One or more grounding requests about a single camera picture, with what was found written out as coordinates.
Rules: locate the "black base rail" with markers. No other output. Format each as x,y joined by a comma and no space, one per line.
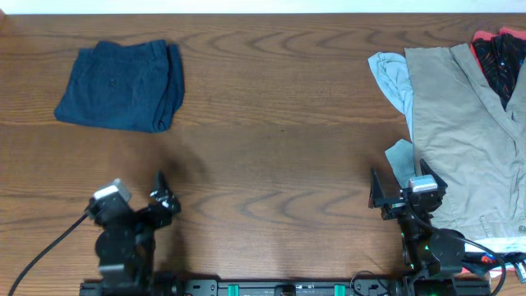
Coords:
358,286

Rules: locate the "black patterned garment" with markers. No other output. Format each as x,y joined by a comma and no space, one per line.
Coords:
501,59

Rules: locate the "khaki tan shorts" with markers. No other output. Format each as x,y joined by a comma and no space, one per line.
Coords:
476,145

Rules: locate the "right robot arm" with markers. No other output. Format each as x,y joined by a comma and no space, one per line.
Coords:
433,255

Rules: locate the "white printed garment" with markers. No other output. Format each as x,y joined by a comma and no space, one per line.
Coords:
512,251

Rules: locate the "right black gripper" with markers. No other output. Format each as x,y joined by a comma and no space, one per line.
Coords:
392,206

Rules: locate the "navy blue shorts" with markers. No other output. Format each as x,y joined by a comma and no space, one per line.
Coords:
135,88

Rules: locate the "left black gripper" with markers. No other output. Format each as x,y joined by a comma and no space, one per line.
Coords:
167,201

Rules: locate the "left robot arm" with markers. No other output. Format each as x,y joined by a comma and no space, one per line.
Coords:
127,245

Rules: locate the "light blue garment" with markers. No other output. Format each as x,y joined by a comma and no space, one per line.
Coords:
390,71

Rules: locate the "red garment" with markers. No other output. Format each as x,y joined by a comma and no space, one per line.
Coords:
487,36

